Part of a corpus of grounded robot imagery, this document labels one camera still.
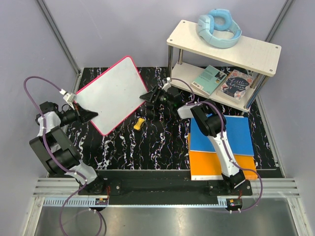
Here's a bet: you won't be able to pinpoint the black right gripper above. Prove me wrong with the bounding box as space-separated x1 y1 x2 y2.
139 85 173 108

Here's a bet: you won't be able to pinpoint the orange notebook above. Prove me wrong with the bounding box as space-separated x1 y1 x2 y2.
188 134 256 180

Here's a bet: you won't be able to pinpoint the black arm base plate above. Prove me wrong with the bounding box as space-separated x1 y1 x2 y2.
79 170 252 207

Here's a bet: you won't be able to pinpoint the yellow whiteboard eraser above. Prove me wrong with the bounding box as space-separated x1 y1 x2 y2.
133 118 145 131

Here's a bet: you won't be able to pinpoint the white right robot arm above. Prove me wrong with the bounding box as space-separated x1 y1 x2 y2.
139 86 246 195

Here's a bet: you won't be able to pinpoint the pink framed whiteboard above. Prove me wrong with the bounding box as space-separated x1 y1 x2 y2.
74 56 148 136

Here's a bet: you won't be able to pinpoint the Little Women book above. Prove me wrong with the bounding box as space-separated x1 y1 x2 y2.
216 69 254 104

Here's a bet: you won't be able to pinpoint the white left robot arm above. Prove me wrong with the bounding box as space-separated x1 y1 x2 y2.
30 102 106 195

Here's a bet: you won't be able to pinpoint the white two-tier shelf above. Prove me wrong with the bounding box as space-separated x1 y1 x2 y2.
166 20 282 112

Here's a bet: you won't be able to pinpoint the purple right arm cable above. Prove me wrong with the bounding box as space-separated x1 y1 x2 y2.
169 77 264 214

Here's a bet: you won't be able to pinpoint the light blue headphones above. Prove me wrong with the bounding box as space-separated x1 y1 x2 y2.
196 8 242 49

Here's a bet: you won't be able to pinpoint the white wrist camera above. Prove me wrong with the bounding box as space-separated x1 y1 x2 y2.
59 89 76 109
162 77 172 91

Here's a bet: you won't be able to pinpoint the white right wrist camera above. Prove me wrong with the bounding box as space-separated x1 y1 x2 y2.
162 77 172 91

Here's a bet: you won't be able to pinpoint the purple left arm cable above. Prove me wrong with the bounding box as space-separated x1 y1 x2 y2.
22 76 107 236

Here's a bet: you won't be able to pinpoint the blue notebook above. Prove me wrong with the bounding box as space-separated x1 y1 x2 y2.
190 116 254 156

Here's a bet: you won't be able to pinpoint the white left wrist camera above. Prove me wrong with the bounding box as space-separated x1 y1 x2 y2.
59 89 76 109

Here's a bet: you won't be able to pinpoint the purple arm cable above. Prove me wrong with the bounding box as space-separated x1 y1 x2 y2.
22 76 107 236
169 77 264 214

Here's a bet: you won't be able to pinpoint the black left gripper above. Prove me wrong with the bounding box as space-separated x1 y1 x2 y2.
60 101 98 127

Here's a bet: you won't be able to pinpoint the teal paperback book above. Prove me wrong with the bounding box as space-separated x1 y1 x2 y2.
190 65 227 96

